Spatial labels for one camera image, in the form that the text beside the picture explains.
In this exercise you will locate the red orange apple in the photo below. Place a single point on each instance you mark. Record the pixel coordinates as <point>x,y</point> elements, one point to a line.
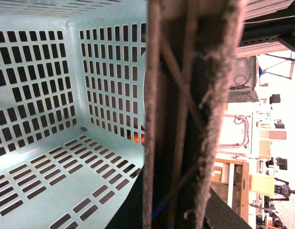
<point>136,137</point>

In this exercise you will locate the light blue plastic basket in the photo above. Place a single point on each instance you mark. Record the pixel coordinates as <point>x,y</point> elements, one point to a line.
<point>71,85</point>

